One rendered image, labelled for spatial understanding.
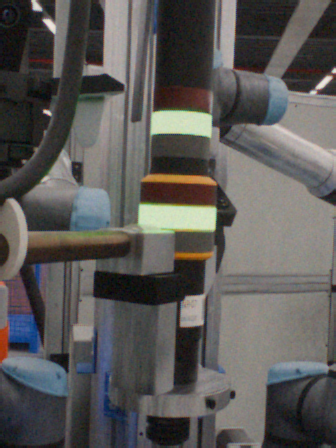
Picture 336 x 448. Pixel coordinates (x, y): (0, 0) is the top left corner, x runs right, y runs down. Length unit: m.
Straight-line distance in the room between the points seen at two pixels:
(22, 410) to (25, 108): 0.70
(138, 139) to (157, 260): 1.03
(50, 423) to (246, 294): 1.39
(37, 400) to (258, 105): 0.62
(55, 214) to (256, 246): 1.76
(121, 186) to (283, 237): 1.27
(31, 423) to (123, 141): 0.57
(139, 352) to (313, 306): 2.31
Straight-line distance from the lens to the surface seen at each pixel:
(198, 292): 0.38
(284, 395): 1.29
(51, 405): 1.22
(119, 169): 1.35
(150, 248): 0.33
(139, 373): 0.36
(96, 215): 0.79
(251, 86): 1.00
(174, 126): 0.37
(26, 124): 0.62
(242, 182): 2.45
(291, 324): 2.61
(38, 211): 0.78
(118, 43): 1.39
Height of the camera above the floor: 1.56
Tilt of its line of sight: 3 degrees down
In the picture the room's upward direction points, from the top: 3 degrees clockwise
